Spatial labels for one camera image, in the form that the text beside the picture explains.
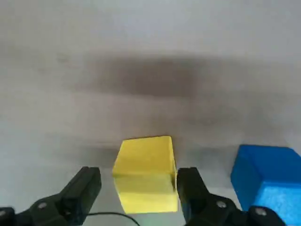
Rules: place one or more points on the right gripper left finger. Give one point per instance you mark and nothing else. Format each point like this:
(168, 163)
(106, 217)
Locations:
(77, 195)

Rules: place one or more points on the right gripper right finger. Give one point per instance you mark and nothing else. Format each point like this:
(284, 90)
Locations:
(197, 202)

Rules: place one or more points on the yellow cube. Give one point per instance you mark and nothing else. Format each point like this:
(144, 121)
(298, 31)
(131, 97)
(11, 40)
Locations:
(144, 169)

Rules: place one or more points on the blue cube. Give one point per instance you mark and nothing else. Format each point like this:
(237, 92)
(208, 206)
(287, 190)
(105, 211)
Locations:
(265, 169)

